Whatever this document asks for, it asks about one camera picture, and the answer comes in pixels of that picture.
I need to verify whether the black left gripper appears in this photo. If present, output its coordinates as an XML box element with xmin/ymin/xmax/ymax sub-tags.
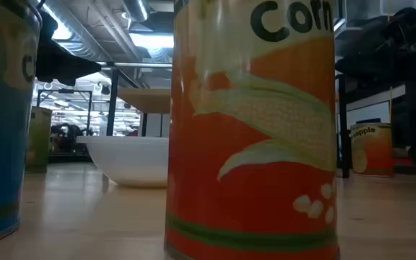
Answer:
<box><xmin>35</xmin><ymin>39</ymin><xmax>103</xmax><ymax>87</ymax></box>

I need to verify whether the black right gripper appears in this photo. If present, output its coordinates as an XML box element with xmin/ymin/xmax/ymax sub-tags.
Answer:
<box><xmin>335</xmin><ymin>14</ymin><xmax>415</xmax><ymax>79</ymax></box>

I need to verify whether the silver-lid jar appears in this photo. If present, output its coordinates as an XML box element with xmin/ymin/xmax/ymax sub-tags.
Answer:
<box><xmin>25</xmin><ymin>105</ymin><xmax>53</xmax><ymax>174</ymax></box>

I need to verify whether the orange pineapple can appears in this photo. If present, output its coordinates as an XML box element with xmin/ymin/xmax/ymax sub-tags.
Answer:
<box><xmin>350</xmin><ymin>122</ymin><xmax>394</xmax><ymax>178</ymax></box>

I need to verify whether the blue can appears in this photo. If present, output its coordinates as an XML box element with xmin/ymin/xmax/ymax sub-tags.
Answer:
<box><xmin>0</xmin><ymin>0</ymin><xmax>43</xmax><ymax>248</ymax></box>

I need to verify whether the black background rack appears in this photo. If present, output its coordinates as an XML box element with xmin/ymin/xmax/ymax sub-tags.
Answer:
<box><xmin>36</xmin><ymin>89</ymin><xmax>94</xmax><ymax>139</ymax></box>

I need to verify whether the clear plastic bowl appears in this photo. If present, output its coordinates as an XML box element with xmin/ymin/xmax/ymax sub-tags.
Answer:
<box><xmin>76</xmin><ymin>135</ymin><xmax>171</xmax><ymax>189</ymax></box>

